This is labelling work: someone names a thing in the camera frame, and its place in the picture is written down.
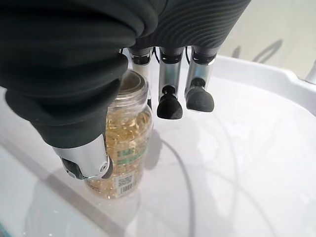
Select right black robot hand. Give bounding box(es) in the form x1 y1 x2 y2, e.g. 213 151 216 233
0 0 250 181

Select clear bottle of yellow capsules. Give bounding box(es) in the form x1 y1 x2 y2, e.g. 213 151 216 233
85 70 154 199

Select white medical cart blue drawers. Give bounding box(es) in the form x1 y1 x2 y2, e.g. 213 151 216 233
0 53 316 237

